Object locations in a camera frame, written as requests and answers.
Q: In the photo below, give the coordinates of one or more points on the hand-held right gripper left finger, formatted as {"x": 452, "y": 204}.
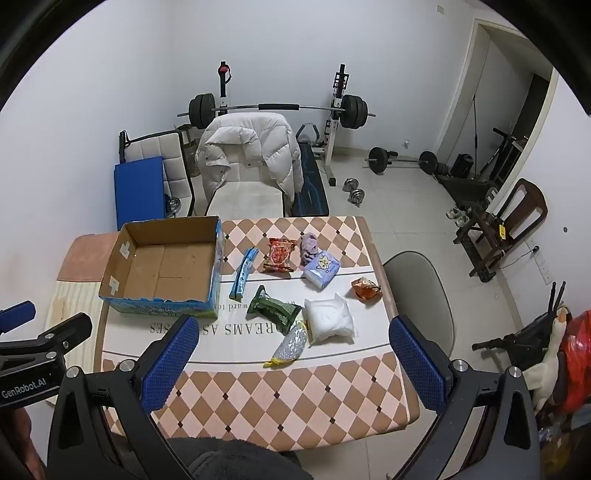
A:
{"x": 171, "y": 364}

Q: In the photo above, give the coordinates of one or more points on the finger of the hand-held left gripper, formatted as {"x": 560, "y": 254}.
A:
{"x": 18, "y": 314}
{"x": 64, "y": 333}

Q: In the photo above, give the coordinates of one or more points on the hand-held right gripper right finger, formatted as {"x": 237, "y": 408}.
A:
{"x": 418, "y": 369}

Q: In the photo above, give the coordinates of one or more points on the orange snack packet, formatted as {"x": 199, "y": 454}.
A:
{"x": 366, "y": 289}

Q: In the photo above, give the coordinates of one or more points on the cardboard box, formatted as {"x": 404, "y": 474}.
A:
{"x": 138, "y": 267}

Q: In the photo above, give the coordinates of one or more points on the white soft pouch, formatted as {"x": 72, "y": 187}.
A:
{"x": 330, "y": 318}

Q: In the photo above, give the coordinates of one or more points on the green packet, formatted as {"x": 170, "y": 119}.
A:
{"x": 272, "y": 309}

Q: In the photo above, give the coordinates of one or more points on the long blue snack packet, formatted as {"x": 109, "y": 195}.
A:
{"x": 244, "y": 272}

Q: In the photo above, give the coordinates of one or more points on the silver foil packet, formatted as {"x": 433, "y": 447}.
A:
{"x": 291, "y": 345}

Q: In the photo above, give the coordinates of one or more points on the lilac cat print tissue pack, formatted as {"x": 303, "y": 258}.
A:
{"x": 322, "y": 270}

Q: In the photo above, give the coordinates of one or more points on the red snack packet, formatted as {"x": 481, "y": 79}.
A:
{"x": 279, "y": 256}

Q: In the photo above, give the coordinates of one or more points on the purple cloth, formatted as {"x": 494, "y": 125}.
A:
{"x": 308, "y": 244}

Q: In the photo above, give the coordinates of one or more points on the grey round chair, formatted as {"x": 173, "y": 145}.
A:
{"x": 415, "y": 286}

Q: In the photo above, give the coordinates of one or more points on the person's dark fleece clothing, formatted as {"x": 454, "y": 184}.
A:
{"x": 231, "y": 461}

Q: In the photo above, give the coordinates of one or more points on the white goose plush toy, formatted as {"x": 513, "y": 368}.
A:
{"x": 549, "y": 360}

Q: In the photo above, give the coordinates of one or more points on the blue folded mat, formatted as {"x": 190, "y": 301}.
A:
{"x": 138, "y": 194}

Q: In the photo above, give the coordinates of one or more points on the pair of shoes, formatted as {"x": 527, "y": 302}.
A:
{"x": 457, "y": 215}

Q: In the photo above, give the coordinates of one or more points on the chrome weight plates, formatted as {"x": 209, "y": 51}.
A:
{"x": 173, "y": 205}

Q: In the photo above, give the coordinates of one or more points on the red plastic bag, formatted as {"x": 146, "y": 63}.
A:
{"x": 577, "y": 350}

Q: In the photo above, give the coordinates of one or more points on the white upholstered chair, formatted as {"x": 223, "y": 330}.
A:
{"x": 244, "y": 198}

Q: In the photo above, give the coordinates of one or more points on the chrome dumbbell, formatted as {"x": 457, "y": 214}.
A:
{"x": 358, "y": 196}
{"x": 351, "y": 183}

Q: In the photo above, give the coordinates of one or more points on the dark low bench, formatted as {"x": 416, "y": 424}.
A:
{"x": 466, "y": 187}

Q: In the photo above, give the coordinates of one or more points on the dark wooden chair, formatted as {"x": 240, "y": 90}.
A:
{"x": 526, "y": 203}

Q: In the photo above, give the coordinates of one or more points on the white quilted chair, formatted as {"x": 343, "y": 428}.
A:
{"x": 161, "y": 152}

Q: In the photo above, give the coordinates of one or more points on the black speaker box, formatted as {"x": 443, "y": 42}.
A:
{"x": 461, "y": 165}

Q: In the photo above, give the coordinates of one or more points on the black weight bench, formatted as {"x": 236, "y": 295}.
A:
{"x": 314, "y": 184}

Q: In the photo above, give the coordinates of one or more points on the short barbell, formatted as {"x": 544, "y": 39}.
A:
{"x": 381, "y": 160}

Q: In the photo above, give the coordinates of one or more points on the black exercise machine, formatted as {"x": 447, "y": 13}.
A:
{"x": 498, "y": 152}

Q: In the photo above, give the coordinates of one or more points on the white puffer jacket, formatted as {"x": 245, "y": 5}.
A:
{"x": 258, "y": 138}

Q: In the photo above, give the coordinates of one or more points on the barbell with black plates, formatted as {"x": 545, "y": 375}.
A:
{"x": 277, "y": 107}

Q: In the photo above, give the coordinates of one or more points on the black metal frame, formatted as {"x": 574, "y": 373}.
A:
{"x": 508, "y": 341}

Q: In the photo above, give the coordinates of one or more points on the white door frame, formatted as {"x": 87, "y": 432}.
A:
{"x": 466, "y": 92}

